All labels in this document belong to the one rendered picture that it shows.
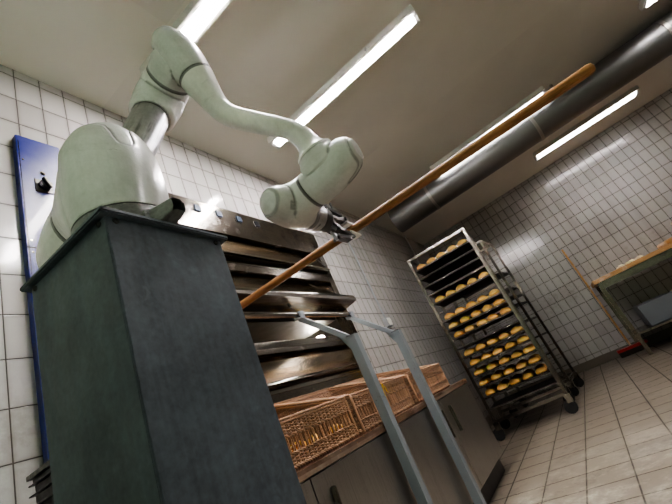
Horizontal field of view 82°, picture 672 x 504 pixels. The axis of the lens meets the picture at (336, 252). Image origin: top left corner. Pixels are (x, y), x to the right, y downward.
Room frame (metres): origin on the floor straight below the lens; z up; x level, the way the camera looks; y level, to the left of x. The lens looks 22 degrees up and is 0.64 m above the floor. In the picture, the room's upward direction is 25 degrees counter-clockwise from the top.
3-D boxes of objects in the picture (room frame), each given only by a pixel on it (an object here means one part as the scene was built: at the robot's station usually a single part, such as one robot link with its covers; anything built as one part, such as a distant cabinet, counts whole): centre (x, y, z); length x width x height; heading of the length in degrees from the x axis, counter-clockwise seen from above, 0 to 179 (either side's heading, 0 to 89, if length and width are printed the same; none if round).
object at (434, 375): (2.58, 0.02, 0.72); 0.56 x 0.49 x 0.28; 154
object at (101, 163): (0.54, 0.31, 1.17); 0.18 x 0.16 x 0.22; 52
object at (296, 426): (1.48, 0.54, 0.72); 0.56 x 0.49 x 0.28; 154
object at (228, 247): (2.12, 0.53, 1.80); 1.79 x 0.11 x 0.19; 155
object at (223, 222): (2.13, 0.56, 2.00); 1.80 x 0.08 x 0.21; 155
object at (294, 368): (2.12, 0.53, 1.02); 1.79 x 0.11 x 0.19; 155
